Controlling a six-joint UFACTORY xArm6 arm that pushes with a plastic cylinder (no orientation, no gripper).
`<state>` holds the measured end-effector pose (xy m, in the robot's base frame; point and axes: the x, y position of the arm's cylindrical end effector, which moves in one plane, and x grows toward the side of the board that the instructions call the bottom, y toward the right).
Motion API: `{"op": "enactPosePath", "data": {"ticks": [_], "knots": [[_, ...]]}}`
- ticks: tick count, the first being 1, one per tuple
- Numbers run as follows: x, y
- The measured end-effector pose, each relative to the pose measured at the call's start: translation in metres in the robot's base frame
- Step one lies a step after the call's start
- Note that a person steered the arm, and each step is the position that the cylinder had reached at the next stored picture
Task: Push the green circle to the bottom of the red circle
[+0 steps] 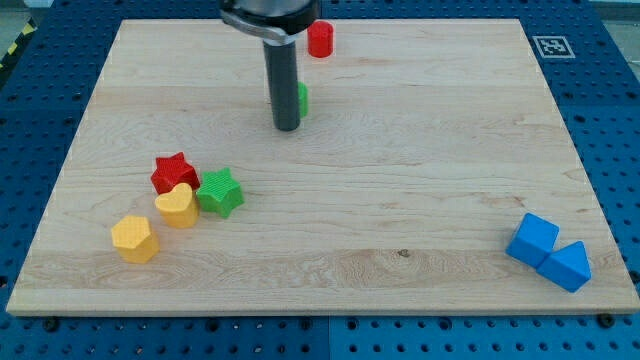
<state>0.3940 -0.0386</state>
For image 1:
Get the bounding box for white fiducial marker tag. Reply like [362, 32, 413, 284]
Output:
[532, 35, 575, 59]

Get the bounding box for black robot arm end flange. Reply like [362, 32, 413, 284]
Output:
[217, 0, 320, 45]

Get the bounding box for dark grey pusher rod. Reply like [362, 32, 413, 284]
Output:
[263, 40, 301, 132]

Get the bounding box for blue triangle block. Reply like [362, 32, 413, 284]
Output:
[536, 241, 592, 293]

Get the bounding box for wooden board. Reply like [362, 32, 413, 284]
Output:
[7, 19, 639, 317]

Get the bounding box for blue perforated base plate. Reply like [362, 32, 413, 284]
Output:
[1, 1, 639, 359]

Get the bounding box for red star block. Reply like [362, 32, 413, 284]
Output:
[150, 152, 201, 195]

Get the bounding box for green star block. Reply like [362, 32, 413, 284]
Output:
[196, 168, 244, 218]

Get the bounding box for blue cube block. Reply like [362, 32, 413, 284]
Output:
[505, 213, 559, 268]

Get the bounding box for green cylinder block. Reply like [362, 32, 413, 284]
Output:
[298, 82, 309, 118]

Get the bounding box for yellow heart block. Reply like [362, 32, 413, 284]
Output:
[154, 183, 199, 229]

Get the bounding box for red cylinder block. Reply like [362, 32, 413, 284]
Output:
[307, 20, 334, 58]

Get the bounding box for yellow hexagon block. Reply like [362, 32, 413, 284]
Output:
[111, 215, 160, 264]

